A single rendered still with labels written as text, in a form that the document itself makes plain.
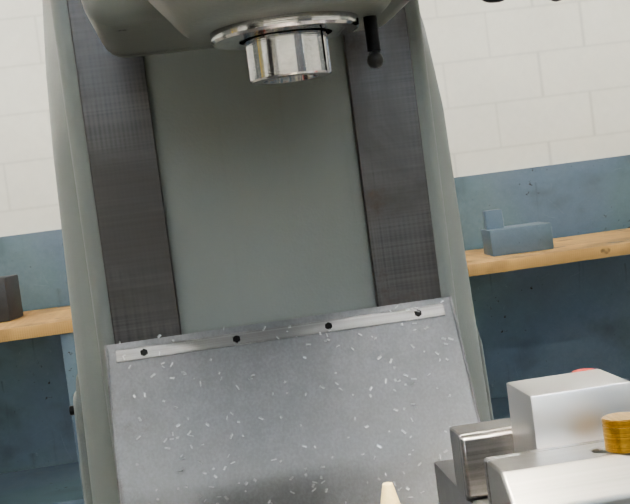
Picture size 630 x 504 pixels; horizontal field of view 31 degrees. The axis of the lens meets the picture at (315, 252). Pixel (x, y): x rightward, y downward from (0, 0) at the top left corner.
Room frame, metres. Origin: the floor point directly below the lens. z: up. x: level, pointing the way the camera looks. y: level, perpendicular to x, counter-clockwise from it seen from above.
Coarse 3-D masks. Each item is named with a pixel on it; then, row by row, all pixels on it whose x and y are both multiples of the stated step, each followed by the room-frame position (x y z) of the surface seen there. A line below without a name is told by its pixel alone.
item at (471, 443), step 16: (464, 432) 0.70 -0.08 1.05; (480, 432) 0.69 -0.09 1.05; (496, 432) 0.69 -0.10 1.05; (464, 448) 0.68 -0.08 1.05; (480, 448) 0.68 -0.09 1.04; (496, 448) 0.68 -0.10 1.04; (512, 448) 0.69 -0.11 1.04; (448, 464) 0.79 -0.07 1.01; (464, 464) 0.68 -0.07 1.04; (480, 464) 0.68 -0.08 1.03; (448, 480) 0.75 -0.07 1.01; (464, 480) 0.69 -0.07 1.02; (480, 480) 0.68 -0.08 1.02; (448, 496) 0.76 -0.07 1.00; (464, 496) 0.69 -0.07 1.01; (480, 496) 0.68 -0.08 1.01
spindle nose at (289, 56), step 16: (272, 32) 0.63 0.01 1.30; (288, 32) 0.62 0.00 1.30; (304, 32) 0.63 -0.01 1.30; (320, 32) 0.64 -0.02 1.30; (256, 48) 0.63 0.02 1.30; (272, 48) 0.63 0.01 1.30; (288, 48) 0.62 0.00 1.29; (304, 48) 0.63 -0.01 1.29; (320, 48) 0.63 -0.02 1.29; (256, 64) 0.63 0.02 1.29; (272, 64) 0.63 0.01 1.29; (288, 64) 0.62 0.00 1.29; (304, 64) 0.63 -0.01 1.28; (320, 64) 0.63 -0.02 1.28; (256, 80) 0.64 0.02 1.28; (272, 80) 0.66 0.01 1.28; (288, 80) 0.66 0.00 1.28; (304, 80) 0.67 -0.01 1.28
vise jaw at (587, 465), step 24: (504, 456) 0.63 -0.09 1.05; (528, 456) 0.62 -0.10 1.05; (552, 456) 0.61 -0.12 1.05; (576, 456) 0.60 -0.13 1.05; (600, 456) 0.60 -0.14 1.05; (624, 456) 0.60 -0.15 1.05; (504, 480) 0.59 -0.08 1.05; (528, 480) 0.59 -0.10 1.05; (552, 480) 0.59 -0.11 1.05; (576, 480) 0.59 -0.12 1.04; (600, 480) 0.59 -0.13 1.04; (624, 480) 0.58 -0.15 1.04
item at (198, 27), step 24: (168, 0) 0.60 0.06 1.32; (192, 0) 0.58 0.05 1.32; (216, 0) 0.58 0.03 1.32; (240, 0) 0.58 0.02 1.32; (264, 0) 0.58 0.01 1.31; (288, 0) 0.58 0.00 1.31; (312, 0) 0.58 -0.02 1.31; (336, 0) 0.59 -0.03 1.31; (360, 0) 0.60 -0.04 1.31; (384, 0) 0.62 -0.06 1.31; (192, 24) 0.61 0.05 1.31; (216, 24) 0.61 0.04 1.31
